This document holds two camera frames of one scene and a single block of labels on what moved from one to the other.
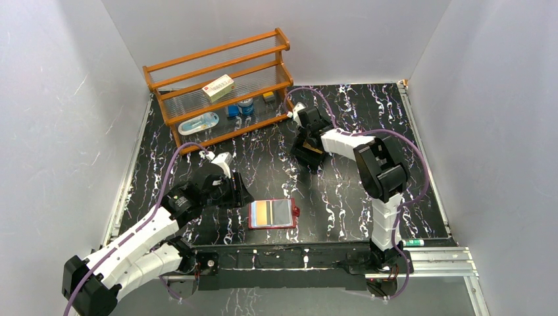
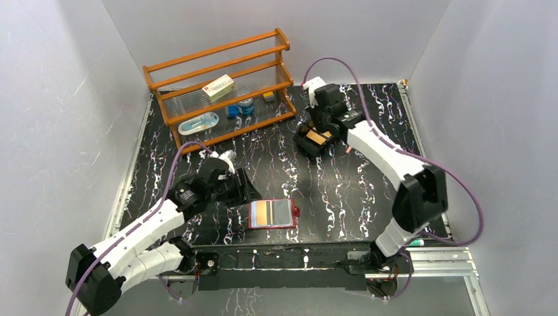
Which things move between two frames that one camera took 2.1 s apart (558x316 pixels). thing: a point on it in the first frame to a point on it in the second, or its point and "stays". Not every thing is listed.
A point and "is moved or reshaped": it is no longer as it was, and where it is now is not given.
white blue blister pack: (199, 123) stays
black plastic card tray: (307, 150) is moved or reshaped
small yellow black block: (268, 97) stays
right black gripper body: (328, 124) to (320, 117)
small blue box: (233, 110) stays
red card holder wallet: (272, 214) stays
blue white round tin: (246, 106) stays
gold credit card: (261, 212) stays
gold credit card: (305, 144) is moved or reshaped
